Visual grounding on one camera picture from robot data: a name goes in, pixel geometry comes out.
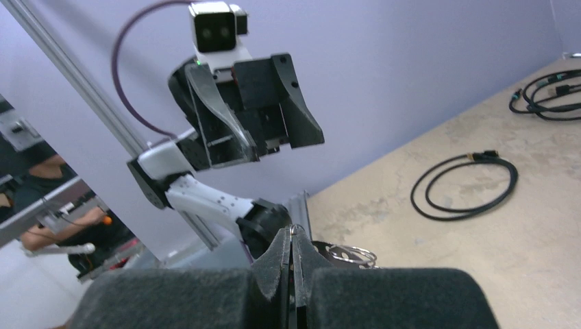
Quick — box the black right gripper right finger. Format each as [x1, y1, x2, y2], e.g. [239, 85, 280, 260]
[292, 226, 499, 328]

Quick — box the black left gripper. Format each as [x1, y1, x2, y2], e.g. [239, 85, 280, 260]
[168, 53, 325, 169]

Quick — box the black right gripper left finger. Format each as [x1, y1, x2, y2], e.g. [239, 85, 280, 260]
[69, 229, 289, 328]

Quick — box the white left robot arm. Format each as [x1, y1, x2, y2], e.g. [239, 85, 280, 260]
[127, 53, 325, 258]

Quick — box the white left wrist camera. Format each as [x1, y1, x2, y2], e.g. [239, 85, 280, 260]
[188, 1, 252, 72]

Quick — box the coiled black usb cable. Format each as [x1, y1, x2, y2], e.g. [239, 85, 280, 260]
[410, 150, 519, 223]

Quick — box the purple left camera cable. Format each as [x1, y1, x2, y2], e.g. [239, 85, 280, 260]
[111, 0, 196, 139]

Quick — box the person behind enclosure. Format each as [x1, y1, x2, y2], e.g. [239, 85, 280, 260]
[0, 95, 137, 278]

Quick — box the tangled black cable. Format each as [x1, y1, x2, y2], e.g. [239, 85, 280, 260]
[508, 68, 581, 122]

